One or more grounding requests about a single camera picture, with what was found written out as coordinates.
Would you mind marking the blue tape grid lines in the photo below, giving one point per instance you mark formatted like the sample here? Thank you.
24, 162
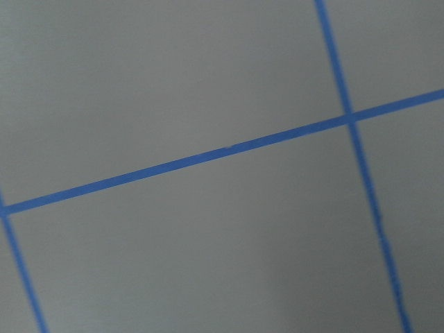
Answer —
349, 119

